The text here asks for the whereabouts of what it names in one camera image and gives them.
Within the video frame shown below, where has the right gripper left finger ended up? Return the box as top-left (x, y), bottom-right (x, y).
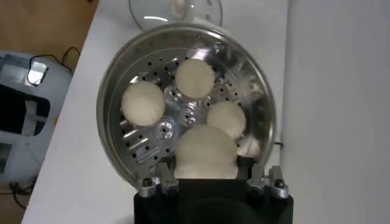
top-left (137, 155), bottom-right (180, 198)

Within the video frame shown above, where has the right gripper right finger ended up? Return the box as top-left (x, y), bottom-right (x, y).
top-left (236, 155), bottom-right (289, 200)

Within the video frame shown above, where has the white steamed baozi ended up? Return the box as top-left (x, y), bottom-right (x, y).
top-left (206, 100), bottom-right (247, 141)
top-left (121, 81), bottom-right (167, 127)
top-left (174, 58), bottom-right (216, 100)
top-left (173, 124), bottom-right (239, 180)

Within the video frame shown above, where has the round glass lid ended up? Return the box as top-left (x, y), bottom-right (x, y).
top-left (127, 0), bottom-right (224, 32)

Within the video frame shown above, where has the perforated steel steamer basket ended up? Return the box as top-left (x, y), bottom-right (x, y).
top-left (96, 18), bottom-right (277, 188)

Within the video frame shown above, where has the grey robot torso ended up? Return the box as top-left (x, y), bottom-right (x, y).
top-left (0, 53), bottom-right (73, 185)

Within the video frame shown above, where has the black floor cable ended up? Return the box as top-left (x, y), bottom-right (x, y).
top-left (0, 181), bottom-right (35, 211)

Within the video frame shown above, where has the black cable on torso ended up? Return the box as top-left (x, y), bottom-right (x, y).
top-left (26, 46), bottom-right (81, 86)

